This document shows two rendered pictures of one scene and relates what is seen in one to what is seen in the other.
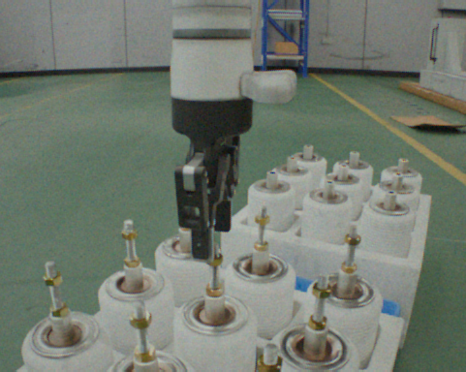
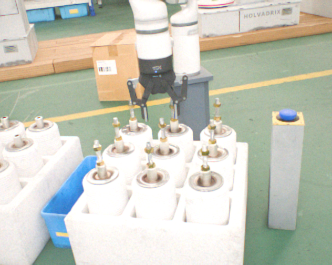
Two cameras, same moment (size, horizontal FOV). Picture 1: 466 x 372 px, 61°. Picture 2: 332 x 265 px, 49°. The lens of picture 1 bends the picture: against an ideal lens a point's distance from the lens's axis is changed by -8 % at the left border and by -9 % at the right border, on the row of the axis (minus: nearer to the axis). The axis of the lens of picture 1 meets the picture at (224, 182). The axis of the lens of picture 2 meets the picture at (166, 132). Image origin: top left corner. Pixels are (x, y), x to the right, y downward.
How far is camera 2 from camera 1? 0.98 m
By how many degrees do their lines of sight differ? 93
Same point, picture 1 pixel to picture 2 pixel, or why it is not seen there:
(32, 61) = not seen: outside the picture
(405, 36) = not seen: outside the picture
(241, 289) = (137, 153)
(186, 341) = (183, 156)
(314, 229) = (37, 163)
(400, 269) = (75, 143)
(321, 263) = (55, 174)
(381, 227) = (55, 133)
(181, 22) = (166, 24)
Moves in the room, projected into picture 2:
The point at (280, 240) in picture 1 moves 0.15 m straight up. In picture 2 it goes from (36, 183) to (21, 133)
